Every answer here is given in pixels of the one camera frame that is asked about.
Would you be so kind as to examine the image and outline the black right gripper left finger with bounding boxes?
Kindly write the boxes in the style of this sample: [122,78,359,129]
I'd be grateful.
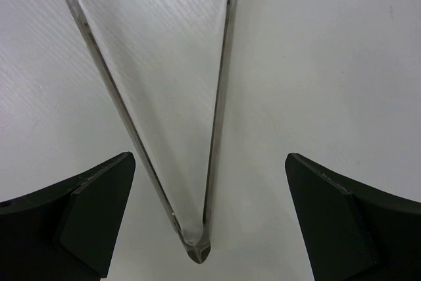
[1,152,136,280]

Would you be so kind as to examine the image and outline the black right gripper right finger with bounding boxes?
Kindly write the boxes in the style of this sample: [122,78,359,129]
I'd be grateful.
[285,153,420,280]

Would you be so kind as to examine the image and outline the silver metal tongs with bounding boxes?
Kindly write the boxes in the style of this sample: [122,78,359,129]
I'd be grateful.
[48,0,243,265]

